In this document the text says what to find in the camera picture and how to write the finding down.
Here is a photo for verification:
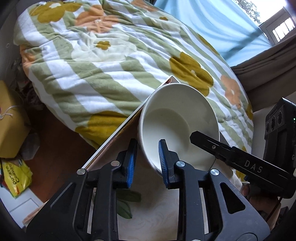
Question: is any blue sheer curtain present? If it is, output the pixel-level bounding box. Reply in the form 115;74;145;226
154;1;271;66

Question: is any brown curtain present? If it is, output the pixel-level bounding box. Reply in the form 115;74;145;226
231;35;295;112

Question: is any yellow cardboard box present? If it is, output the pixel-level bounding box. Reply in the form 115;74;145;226
0;80;30;159

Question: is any yellow snack bag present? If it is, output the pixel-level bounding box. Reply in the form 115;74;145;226
1;159;33;198

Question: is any plain white bowl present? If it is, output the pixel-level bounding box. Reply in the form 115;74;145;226
138;83;220;174

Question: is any floral striped quilt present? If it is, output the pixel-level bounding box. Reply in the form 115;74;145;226
14;1;253;152

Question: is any person's right hand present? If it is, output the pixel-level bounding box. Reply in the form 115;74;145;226
241;184;281;220

